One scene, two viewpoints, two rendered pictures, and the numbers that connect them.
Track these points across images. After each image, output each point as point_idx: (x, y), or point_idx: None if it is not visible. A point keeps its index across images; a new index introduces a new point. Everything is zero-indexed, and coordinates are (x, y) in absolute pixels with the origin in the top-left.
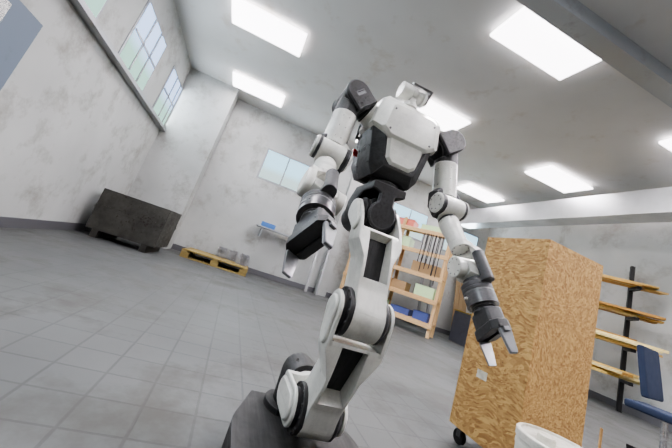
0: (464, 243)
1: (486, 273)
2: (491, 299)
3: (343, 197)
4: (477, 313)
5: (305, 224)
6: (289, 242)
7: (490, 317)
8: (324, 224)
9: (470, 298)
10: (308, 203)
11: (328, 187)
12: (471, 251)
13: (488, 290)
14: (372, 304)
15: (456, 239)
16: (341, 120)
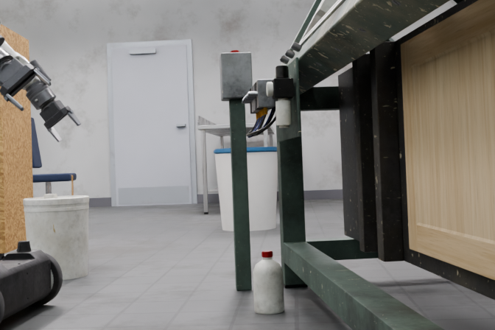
0: (17, 55)
1: (46, 77)
2: (54, 96)
3: None
4: (46, 108)
5: (17, 73)
6: (9, 88)
7: (59, 107)
8: (37, 71)
9: (40, 99)
10: (4, 57)
11: (0, 40)
12: (20, 61)
13: (50, 90)
14: None
15: (9, 53)
16: None
